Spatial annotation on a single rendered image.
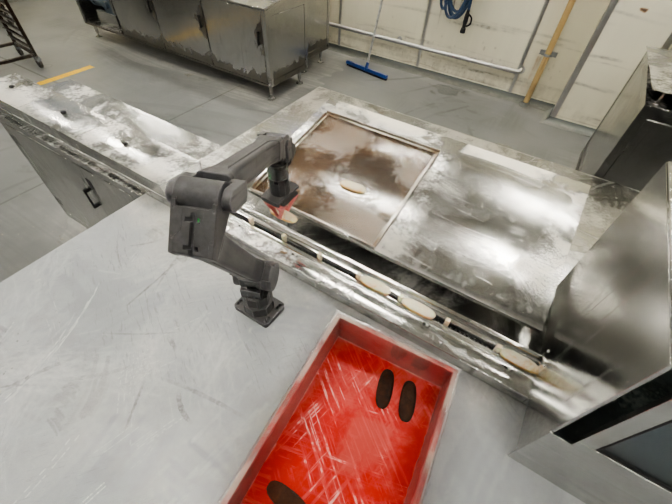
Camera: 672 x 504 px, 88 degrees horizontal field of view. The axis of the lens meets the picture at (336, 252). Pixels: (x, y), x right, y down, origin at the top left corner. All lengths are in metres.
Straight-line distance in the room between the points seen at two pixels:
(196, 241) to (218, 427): 0.48
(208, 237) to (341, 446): 0.55
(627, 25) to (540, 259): 3.09
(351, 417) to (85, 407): 0.61
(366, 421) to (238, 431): 0.29
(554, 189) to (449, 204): 0.36
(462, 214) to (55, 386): 1.21
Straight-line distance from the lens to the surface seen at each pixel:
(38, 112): 2.01
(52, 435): 1.06
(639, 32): 4.10
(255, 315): 1.00
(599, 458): 0.83
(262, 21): 3.68
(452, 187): 1.29
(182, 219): 0.60
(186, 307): 1.09
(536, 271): 1.17
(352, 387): 0.92
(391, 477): 0.89
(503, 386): 1.00
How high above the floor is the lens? 1.69
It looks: 49 degrees down
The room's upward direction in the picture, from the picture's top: 4 degrees clockwise
